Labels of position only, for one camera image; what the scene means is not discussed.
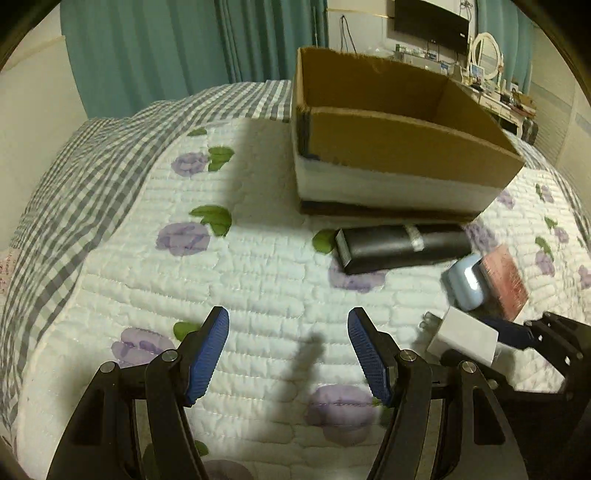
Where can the white dressing table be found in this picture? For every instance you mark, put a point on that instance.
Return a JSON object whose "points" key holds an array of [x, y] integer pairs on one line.
{"points": [[501, 104]]}

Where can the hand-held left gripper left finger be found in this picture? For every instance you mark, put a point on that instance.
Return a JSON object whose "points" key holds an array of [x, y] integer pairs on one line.
{"points": [[208, 357]]}

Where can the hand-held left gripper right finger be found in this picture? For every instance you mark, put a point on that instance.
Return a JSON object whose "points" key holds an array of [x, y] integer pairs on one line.
{"points": [[369, 360]]}

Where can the light blue earbuds case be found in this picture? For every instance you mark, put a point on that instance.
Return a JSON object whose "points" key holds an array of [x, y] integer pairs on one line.
{"points": [[466, 284]]}

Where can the white floral quilt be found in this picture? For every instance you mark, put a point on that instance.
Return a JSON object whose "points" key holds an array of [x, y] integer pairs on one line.
{"points": [[231, 277]]}

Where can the reddish brown flat box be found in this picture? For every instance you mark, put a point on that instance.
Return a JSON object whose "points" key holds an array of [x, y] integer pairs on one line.
{"points": [[505, 281]]}

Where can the grey checkered bedsheet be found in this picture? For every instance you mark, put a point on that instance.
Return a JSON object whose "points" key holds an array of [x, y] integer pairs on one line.
{"points": [[92, 166]]}

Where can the black wall television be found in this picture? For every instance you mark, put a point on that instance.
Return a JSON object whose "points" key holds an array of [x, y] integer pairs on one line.
{"points": [[431, 21]]}

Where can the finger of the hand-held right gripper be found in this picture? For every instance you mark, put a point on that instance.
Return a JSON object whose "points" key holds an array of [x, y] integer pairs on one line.
{"points": [[531, 376], [510, 334]]}

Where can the teal curtain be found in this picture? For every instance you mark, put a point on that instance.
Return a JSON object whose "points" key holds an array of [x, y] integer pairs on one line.
{"points": [[505, 37], [184, 46]]}

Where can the brown cardboard box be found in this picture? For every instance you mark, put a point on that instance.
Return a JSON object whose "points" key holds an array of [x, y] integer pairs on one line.
{"points": [[397, 138]]}

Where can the white oval vanity mirror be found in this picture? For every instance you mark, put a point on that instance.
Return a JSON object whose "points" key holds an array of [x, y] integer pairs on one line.
{"points": [[485, 53]]}

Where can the black rectangular box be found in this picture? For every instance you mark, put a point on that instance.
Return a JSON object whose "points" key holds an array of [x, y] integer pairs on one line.
{"points": [[399, 249]]}

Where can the white charger adapter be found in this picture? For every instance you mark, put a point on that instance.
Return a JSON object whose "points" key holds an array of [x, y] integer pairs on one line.
{"points": [[464, 336]]}

